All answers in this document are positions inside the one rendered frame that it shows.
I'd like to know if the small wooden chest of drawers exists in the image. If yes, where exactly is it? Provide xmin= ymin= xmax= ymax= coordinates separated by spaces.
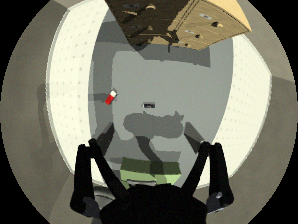
xmin=104 ymin=0 xmax=252 ymax=50

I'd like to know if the wooden drawer front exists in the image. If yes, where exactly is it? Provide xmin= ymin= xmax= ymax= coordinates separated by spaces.
xmin=174 ymin=22 xmax=225 ymax=44
xmin=127 ymin=34 xmax=171 ymax=44
xmin=168 ymin=36 xmax=209 ymax=50
xmin=109 ymin=0 xmax=194 ymax=20
xmin=120 ymin=18 xmax=180 ymax=35
xmin=184 ymin=0 xmax=248 ymax=37

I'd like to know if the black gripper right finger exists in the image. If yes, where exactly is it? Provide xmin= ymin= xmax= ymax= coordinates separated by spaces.
xmin=165 ymin=122 xmax=234 ymax=217

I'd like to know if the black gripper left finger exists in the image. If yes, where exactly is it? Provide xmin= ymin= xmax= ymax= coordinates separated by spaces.
xmin=70 ymin=122 xmax=146 ymax=219

